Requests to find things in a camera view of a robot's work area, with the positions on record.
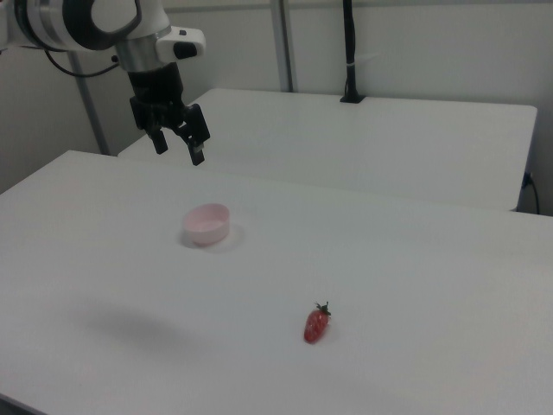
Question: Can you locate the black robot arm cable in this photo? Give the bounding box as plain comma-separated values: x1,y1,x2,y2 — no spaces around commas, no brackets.
41,47,121,80

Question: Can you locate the red strawberry with green leaves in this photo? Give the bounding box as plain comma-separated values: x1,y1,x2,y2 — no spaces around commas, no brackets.
302,300,333,346

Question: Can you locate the black camera stand pole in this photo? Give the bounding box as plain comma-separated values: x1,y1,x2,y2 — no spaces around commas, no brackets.
339,0,367,105

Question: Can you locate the pink plastic bowl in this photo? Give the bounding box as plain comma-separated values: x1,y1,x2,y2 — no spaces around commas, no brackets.
181,202,232,248

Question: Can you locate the white side table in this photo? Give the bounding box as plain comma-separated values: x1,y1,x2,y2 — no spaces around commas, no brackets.
117,87,538,214

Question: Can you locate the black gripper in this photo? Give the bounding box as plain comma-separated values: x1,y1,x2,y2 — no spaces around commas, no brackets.
127,61,213,168

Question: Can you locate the grey aluminium frame post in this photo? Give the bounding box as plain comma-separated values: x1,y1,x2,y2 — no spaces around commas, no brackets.
67,52,110,156

